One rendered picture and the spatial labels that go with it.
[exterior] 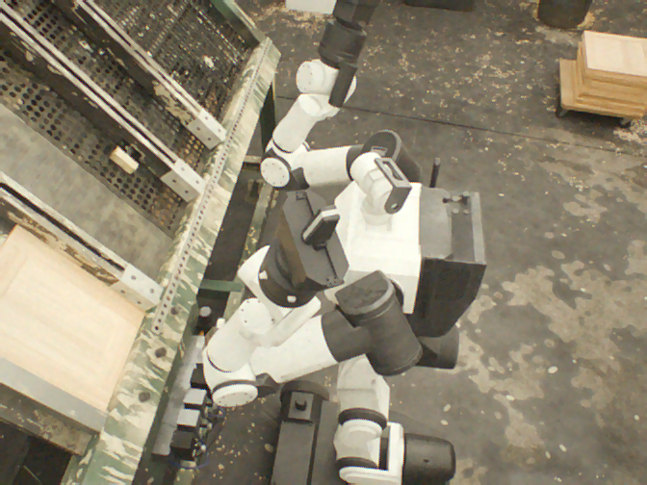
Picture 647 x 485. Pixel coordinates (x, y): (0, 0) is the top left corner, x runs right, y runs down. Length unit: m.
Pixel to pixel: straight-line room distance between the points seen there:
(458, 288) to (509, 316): 1.71
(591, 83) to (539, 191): 0.84
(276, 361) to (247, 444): 1.40
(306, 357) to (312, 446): 1.20
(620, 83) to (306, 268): 3.50
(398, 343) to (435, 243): 0.21
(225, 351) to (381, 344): 0.26
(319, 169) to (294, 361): 0.52
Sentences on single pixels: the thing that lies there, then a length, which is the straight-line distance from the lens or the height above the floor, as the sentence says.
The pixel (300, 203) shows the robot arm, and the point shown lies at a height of 1.72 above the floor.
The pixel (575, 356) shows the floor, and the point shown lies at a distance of 2.80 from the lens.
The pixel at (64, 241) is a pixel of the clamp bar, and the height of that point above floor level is 1.16.
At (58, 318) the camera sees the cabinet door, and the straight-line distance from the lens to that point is 1.52.
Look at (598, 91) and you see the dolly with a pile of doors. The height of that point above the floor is 0.26.
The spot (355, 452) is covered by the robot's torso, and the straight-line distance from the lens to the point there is 1.95.
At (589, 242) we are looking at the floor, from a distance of 3.30.
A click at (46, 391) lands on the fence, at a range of 1.44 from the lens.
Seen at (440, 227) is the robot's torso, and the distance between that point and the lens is 1.11.
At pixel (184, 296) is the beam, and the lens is 1.72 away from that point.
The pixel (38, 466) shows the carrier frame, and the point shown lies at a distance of 1.68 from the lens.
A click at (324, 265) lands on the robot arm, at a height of 1.69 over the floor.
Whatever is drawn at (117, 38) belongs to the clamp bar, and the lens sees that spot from 2.03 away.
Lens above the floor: 2.19
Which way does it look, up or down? 47 degrees down
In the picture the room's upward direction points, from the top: straight up
